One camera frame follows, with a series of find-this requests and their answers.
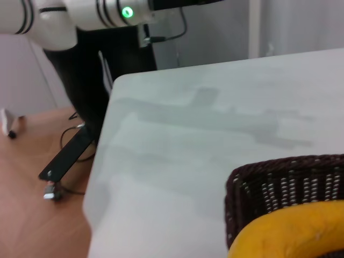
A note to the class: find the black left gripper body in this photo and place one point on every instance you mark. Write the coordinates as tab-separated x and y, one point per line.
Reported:
177	4

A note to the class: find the dark brown woven basket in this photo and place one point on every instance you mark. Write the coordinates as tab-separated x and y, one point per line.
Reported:
285	185

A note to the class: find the yellow banana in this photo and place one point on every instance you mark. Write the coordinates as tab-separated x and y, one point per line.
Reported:
293	231

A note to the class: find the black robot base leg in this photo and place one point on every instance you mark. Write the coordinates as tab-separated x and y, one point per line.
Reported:
68	153

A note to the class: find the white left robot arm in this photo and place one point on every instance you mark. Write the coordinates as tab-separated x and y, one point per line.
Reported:
80	16

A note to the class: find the black robot torso column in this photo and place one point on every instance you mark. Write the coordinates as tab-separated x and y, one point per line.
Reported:
88	86

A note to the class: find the white chair base with caster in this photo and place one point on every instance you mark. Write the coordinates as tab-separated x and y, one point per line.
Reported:
10	122

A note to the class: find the silver caster wheel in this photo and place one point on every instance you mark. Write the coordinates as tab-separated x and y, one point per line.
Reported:
52	192

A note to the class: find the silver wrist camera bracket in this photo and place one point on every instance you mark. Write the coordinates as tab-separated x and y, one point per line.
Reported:
143	36

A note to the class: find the white vertical post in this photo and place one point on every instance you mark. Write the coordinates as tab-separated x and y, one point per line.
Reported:
254	27

